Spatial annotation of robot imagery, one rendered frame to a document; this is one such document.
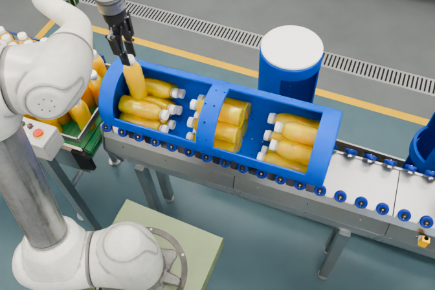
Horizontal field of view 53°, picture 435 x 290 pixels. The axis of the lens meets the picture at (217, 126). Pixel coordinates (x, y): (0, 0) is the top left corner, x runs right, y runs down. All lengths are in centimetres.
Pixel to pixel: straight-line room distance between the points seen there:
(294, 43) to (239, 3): 189
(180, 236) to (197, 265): 11
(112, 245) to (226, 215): 152
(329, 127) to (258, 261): 125
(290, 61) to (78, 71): 125
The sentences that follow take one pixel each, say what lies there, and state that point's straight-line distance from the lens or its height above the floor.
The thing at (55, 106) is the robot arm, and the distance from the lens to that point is 81.
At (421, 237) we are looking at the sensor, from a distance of 173.
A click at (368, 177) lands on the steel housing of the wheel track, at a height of 93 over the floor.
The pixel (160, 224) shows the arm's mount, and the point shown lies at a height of 107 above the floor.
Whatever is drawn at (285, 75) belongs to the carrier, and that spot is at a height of 100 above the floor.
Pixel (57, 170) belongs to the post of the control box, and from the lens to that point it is 203.
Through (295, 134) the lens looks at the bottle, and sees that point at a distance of 153.
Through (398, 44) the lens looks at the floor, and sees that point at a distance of 368.
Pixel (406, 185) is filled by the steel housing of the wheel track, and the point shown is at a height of 93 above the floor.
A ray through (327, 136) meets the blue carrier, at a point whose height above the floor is 123.
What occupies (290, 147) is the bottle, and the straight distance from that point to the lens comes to 155.
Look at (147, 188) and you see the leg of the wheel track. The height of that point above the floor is 45.
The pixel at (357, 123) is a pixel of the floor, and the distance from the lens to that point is 309.
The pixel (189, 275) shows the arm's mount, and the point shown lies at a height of 106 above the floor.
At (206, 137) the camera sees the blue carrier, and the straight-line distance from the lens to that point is 155.
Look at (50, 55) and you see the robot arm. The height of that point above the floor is 188.
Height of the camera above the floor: 243
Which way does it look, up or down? 55 degrees down
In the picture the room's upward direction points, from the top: 4 degrees counter-clockwise
